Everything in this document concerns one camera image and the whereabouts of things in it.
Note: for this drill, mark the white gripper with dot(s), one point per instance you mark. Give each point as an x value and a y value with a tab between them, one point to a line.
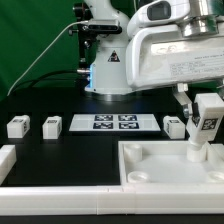
176	42

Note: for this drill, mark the white square tabletop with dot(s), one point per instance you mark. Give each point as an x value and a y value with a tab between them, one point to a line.
166	162

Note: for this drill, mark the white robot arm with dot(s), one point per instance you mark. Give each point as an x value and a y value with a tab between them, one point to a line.
108	71

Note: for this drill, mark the white marker plate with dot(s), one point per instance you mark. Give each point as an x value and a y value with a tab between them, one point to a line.
114	122

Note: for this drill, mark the white left block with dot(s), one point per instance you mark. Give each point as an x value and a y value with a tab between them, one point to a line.
7	160

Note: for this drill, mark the white front rail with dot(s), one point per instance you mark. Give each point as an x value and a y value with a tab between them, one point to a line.
149	199

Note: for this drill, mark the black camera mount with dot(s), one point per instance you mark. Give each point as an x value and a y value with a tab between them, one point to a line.
85	37

